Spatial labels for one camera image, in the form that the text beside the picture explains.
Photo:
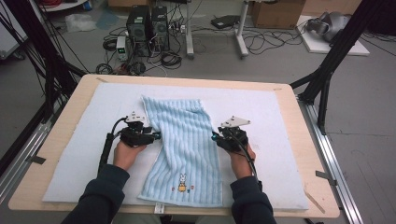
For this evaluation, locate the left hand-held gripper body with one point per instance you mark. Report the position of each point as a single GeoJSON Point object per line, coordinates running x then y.
{"type": "Point", "coordinates": [135, 137]}

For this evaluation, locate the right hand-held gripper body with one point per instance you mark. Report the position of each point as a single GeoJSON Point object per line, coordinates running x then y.
{"type": "Point", "coordinates": [233, 138]}

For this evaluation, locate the light blue striped towel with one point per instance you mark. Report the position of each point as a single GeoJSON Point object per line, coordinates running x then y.
{"type": "Point", "coordinates": [186, 149]}

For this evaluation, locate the person's left hand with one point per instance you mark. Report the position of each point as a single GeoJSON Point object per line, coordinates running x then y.
{"type": "Point", "coordinates": [124, 157]}

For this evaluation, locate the person's right hand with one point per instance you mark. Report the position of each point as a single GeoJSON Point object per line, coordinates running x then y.
{"type": "Point", "coordinates": [243, 163]}

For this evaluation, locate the white foam mat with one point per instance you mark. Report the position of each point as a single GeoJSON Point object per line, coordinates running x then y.
{"type": "Point", "coordinates": [264, 109]}

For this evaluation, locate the white label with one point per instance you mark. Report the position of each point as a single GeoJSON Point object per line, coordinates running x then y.
{"type": "Point", "coordinates": [159, 207]}

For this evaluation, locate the white power supply unit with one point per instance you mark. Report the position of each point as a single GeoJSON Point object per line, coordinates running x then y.
{"type": "Point", "coordinates": [121, 48]}

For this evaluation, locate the black computer tower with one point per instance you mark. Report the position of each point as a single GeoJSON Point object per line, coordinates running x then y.
{"type": "Point", "coordinates": [138, 31]}
{"type": "Point", "coordinates": [160, 28]}

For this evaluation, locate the black tape strip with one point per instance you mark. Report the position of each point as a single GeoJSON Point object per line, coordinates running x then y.
{"type": "Point", "coordinates": [38, 160]}
{"type": "Point", "coordinates": [325, 176]}

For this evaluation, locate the desk with grey metal legs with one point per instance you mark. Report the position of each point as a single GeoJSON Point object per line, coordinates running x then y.
{"type": "Point", "coordinates": [189, 37]}

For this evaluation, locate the flat black device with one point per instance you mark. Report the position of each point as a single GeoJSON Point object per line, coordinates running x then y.
{"type": "Point", "coordinates": [224, 21]}

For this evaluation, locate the white floor board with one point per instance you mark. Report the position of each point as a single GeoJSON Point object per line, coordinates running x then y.
{"type": "Point", "coordinates": [317, 46]}

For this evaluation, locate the clear plastic bag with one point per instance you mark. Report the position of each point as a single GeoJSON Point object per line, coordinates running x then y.
{"type": "Point", "coordinates": [79, 23]}

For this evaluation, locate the large cardboard box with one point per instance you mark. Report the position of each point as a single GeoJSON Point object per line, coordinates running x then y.
{"type": "Point", "coordinates": [277, 14]}

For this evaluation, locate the white round table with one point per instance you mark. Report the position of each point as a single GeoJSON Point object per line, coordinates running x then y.
{"type": "Point", "coordinates": [62, 6]}

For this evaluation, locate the grey helmet-shaped device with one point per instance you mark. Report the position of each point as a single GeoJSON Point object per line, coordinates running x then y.
{"type": "Point", "coordinates": [333, 25]}

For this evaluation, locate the aluminium rail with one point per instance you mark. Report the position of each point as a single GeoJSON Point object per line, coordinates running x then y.
{"type": "Point", "coordinates": [25, 152]}
{"type": "Point", "coordinates": [330, 161]}

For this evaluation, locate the black metal frame stand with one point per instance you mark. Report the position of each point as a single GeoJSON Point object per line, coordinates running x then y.
{"type": "Point", "coordinates": [339, 46]}
{"type": "Point", "coordinates": [37, 40]}

